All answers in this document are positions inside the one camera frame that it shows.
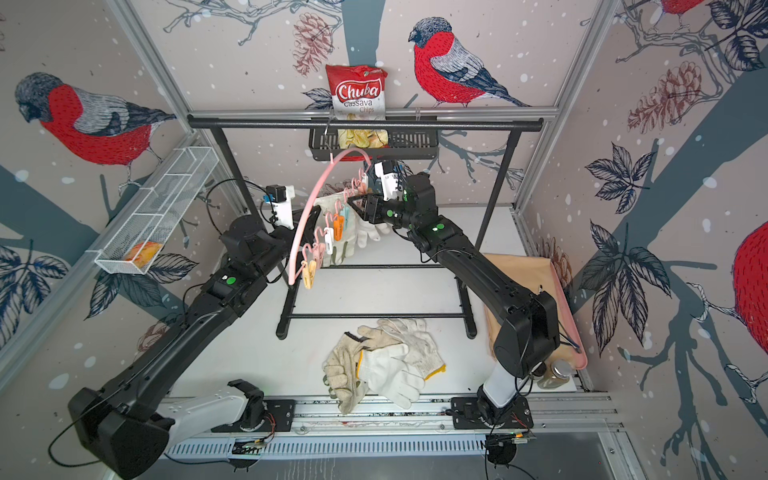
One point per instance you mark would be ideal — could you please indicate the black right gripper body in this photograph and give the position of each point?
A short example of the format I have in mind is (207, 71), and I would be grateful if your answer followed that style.
(392, 213)

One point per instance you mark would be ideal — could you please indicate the pink clip hanger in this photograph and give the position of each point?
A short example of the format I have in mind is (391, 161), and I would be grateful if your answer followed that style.
(311, 225)

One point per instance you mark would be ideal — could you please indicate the white glove yellow cuff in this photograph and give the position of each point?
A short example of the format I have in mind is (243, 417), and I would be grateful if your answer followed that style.
(386, 373)

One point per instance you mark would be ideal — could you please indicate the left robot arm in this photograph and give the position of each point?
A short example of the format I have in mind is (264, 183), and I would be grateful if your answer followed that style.
(120, 423)

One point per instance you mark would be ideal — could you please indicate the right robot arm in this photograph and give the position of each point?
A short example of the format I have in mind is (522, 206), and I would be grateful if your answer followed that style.
(529, 323)

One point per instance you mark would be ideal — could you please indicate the orange clothespin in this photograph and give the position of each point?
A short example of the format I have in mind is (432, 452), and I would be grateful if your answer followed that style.
(338, 226)

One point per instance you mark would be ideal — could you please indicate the white clothespin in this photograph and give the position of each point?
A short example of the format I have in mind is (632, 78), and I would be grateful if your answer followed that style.
(329, 240)

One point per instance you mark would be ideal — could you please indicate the yellow clothespin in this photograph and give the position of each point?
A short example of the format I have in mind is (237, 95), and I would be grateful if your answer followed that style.
(308, 273)

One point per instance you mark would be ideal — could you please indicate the red cassava chips bag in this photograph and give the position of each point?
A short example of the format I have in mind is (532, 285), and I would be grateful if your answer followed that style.
(357, 93)

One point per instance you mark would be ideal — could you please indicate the knit glove yellow cuff bottom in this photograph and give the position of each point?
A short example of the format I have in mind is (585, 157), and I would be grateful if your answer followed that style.
(422, 349)

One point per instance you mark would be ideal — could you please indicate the beige glove middle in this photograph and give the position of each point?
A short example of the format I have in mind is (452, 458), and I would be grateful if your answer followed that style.
(340, 374)

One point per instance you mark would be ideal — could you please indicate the black garment rack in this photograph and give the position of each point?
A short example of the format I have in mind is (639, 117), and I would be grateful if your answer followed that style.
(514, 127)

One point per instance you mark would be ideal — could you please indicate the glass jar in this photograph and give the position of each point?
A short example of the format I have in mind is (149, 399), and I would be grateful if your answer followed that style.
(552, 374)

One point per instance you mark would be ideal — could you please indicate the pink tray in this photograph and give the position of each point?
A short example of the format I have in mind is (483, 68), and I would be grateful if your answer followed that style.
(572, 349)

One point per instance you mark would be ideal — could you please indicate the orange snack packet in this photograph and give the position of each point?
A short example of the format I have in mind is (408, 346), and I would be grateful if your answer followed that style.
(141, 254)

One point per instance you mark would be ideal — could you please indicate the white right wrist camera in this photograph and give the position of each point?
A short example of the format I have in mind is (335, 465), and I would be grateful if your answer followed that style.
(387, 171)

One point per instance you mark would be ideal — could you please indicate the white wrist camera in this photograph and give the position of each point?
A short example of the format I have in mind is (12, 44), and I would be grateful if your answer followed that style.
(387, 171)
(280, 199)

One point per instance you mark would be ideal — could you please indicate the black wall basket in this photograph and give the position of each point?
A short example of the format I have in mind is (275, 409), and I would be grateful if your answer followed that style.
(392, 143)

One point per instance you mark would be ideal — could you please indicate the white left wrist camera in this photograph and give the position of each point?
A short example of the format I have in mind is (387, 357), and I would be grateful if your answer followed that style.
(280, 199)

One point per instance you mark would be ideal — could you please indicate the white wire mesh shelf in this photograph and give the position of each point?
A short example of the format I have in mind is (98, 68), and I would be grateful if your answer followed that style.
(157, 209)

